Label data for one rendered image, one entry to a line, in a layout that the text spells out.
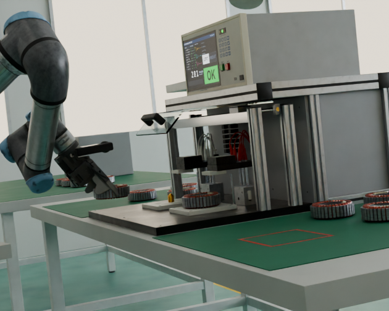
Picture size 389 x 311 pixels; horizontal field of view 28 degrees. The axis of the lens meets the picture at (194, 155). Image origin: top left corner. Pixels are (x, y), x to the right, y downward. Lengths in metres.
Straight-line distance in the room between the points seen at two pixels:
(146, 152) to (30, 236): 1.30
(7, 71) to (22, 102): 4.81
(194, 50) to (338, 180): 0.65
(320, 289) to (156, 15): 6.18
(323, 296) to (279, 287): 0.09
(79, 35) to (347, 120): 5.05
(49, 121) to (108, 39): 5.09
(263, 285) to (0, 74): 1.01
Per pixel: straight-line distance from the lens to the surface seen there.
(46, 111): 2.07
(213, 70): 2.39
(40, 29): 2.06
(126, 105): 7.15
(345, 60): 2.38
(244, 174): 2.30
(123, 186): 2.37
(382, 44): 8.56
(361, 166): 2.27
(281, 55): 2.26
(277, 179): 2.35
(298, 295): 1.30
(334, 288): 1.31
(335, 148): 2.22
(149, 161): 7.21
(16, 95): 6.91
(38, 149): 2.17
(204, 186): 2.52
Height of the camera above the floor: 1.03
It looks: 3 degrees down
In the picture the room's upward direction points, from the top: 6 degrees counter-clockwise
